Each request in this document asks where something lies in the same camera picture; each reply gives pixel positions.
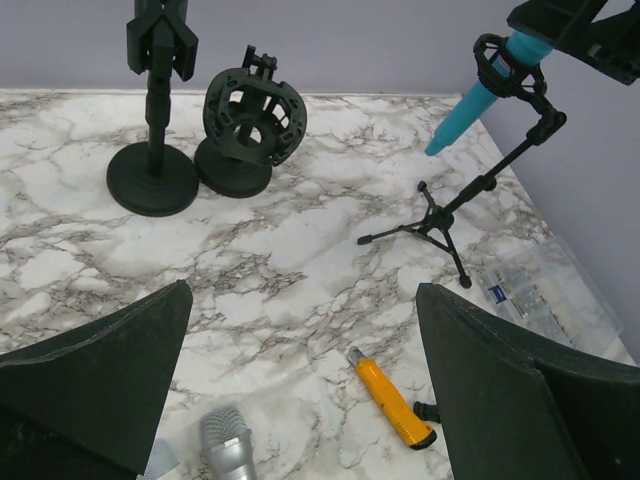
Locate black shock-mount round-base stand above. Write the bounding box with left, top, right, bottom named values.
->
left=194, top=45, right=308, bottom=199

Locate grey silver microphone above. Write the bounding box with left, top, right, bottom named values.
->
left=199, top=405, right=258, bottom=480

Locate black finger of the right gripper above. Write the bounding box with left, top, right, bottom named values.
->
left=507, top=0, right=639, bottom=85

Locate black hammer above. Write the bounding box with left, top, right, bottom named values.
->
left=413, top=401, right=441, bottom=424

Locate cyan blue microphone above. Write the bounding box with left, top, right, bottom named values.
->
left=425, top=30, right=552, bottom=156

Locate black tripod microphone stand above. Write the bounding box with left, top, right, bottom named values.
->
left=356, top=32, right=568, bottom=289

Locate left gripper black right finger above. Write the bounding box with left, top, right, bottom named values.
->
left=416, top=283, right=639, bottom=479

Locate white microphone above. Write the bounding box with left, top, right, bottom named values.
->
left=138, top=438, right=180, bottom=480

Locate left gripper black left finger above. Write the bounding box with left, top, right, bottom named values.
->
left=1, top=280, right=193, bottom=479

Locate black clip microphone stand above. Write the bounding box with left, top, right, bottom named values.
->
left=106, top=1, right=199, bottom=217

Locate clear plastic screw box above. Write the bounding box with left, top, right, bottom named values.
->
left=479, top=237, right=633, bottom=363

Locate orange utility knife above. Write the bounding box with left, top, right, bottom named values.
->
left=347, top=347, right=437, bottom=450

